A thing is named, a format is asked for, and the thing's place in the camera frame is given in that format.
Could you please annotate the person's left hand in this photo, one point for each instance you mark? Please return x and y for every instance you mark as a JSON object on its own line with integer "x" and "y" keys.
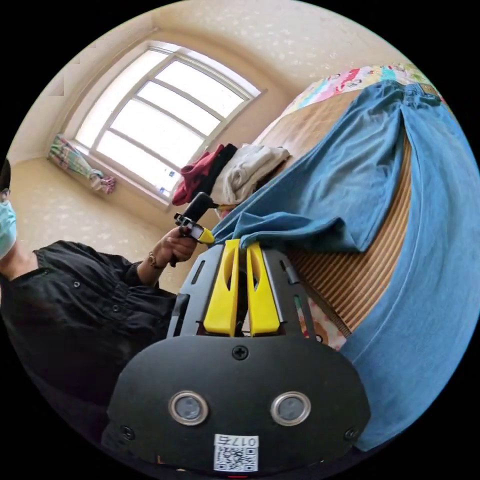
{"x": 175, "y": 247}

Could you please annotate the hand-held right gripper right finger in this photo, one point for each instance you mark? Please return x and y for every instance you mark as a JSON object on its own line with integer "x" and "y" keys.
{"x": 262, "y": 300}

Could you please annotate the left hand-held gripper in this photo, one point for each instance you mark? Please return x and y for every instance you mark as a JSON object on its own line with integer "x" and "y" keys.
{"x": 188, "y": 226}

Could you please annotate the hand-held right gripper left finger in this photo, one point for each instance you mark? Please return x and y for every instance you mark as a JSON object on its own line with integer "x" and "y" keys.
{"x": 224, "y": 296}

